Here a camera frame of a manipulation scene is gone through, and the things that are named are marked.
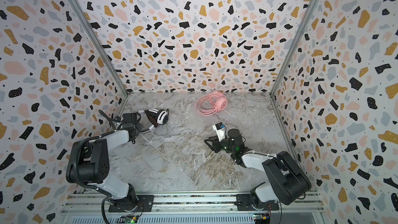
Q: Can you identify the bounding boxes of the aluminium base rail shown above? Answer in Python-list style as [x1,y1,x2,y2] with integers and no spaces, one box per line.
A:
[60,191,328,224]

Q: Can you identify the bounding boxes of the black corrugated cable conduit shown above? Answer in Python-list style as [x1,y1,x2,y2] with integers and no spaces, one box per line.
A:
[69,109,125,187]

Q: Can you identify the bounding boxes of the right aluminium corner post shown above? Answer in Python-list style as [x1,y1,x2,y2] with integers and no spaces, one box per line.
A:
[269,0,319,98]

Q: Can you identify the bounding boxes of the aluminium corner post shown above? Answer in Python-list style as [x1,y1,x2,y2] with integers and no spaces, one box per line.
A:
[67,0,128,97]
[269,0,319,98]

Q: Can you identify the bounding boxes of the circuit board right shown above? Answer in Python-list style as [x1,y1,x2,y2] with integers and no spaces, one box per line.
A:
[254,213,271,224]

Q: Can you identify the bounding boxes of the green circuit board left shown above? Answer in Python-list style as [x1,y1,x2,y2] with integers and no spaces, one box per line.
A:
[118,215,139,224]

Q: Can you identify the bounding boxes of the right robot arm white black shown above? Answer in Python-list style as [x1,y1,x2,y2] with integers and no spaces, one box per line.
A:
[204,123,312,210]

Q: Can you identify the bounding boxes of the pink headphones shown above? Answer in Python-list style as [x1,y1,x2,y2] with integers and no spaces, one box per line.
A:
[195,91,228,116]

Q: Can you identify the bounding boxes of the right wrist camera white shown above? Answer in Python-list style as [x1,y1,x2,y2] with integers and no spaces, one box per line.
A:
[212,122,226,142]

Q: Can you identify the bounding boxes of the white black headphones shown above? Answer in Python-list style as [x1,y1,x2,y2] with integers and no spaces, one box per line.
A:
[137,108,169,133]

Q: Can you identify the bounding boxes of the left aluminium corner post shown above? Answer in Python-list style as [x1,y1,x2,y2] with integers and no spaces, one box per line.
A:
[67,0,128,97]

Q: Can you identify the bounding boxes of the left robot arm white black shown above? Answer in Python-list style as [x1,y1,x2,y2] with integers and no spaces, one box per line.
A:
[66,110,141,212]

